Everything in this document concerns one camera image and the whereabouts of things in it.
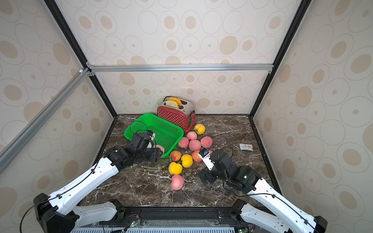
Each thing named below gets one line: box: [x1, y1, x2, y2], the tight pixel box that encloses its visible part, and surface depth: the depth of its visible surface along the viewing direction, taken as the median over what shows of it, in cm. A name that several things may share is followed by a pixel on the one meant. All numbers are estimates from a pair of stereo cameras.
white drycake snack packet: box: [238, 143, 254, 151], surface depth 102 cm
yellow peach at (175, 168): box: [168, 161, 183, 176], surface depth 87 cm
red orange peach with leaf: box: [169, 150, 182, 162], surface depth 92 cm
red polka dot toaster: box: [156, 95, 197, 134], surface depth 102 cm
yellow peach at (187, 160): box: [180, 154, 193, 168], surface depth 91 cm
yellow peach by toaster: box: [193, 123, 206, 135], surface depth 107 cm
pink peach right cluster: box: [200, 135, 213, 149], surface depth 99 cm
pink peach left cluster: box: [178, 136, 189, 149], surface depth 98 cm
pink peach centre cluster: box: [188, 139, 202, 151], surface depth 98 cm
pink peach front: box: [170, 174, 185, 191], surface depth 81 cm
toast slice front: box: [165, 99, 180, 109], surface depth 102 cm
